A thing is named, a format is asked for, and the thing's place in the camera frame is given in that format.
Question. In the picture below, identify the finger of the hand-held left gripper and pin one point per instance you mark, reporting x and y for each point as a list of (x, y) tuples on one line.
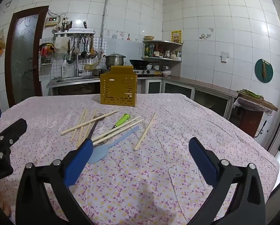
[(15, 127)]

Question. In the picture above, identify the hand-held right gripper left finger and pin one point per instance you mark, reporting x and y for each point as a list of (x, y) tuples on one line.
[(79, 159)]

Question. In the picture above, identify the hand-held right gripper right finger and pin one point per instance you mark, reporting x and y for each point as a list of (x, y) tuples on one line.
[(202, 159)]

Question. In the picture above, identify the yellow slotted utensil holder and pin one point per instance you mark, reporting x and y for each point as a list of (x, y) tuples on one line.
[(117, 86)]

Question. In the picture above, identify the row of hanging kitchen utensils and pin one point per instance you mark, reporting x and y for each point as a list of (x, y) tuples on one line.
[(84, 49)]

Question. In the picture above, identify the steel cups with utensils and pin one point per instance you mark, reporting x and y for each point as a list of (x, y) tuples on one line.
[(65, 27)]

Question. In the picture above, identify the person's left hand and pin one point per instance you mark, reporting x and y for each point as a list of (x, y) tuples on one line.
[(0, 200)]

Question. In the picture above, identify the pink floral tablecloth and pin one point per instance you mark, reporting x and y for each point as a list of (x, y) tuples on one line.
[(154, 180)]

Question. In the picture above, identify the brown frosted glass door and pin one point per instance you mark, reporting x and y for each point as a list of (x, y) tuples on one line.
[(25, 58)]

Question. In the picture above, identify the steel kitchen sink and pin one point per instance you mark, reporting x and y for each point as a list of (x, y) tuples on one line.
[(69, 79)]

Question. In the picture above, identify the white soap bottle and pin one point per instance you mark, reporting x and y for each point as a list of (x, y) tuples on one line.
[(64, 69)]

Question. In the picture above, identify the wooden cutting board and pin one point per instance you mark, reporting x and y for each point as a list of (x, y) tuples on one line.
[(259, 103)]

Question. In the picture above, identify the green vegetables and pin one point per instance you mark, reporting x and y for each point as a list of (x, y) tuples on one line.
[(250, 93)]

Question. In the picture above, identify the chrome faucet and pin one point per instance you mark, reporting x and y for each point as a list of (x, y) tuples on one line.
[(78, 68)]

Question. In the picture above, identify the small metal pot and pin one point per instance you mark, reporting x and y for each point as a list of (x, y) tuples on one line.
[(96, 72)]

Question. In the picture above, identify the stack of bowls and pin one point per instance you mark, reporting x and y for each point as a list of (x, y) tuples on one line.
[(165, 73)]

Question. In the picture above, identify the white hanging cloth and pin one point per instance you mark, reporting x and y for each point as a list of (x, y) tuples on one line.
[(61, 45)]

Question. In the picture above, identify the steel cooking pot with lid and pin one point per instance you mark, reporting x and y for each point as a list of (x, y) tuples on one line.
[(114, 59)]

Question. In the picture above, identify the steel gas stove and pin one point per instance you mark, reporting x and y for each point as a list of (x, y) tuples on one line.
[(143, 71)]

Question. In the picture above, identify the round green cutting board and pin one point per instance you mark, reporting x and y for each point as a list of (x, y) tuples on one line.
[(263, 71)]

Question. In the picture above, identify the grey corner shelf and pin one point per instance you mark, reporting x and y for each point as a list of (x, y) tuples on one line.
[(162, 59)]

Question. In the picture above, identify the black wok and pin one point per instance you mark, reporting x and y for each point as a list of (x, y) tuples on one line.
[(140, 62)]

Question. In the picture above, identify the row of condiment bottles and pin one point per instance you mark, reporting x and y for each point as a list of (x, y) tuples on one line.
[(151, 50)]

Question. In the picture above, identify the white wall socket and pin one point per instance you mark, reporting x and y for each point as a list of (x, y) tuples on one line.
[(224, 57)]

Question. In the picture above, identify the beige switch box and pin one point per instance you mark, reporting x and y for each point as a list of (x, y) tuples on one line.
[(52, 22)]

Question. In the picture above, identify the steel wall rack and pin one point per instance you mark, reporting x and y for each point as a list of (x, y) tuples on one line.
[(74, 31)]

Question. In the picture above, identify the wall tile stickers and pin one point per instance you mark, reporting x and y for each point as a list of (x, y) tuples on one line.
[(204, 36)]

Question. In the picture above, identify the yellow wall calendar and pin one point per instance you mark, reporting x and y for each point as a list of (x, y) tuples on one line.
[(176, 36)]

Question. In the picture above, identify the grey wall pipe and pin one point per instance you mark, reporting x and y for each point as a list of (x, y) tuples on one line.
[(105, 16)]

